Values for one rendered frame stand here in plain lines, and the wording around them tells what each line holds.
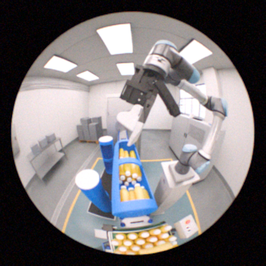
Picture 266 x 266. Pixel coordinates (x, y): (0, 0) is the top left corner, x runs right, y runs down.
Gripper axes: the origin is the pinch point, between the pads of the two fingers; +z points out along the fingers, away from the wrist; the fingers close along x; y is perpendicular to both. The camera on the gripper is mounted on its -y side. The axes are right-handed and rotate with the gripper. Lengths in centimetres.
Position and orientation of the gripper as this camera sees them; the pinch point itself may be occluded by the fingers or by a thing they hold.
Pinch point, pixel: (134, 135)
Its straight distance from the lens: 24.5
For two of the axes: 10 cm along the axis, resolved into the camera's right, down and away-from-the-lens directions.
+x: -1.0, 3.3, -9.4
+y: -9.2, -3.9, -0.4
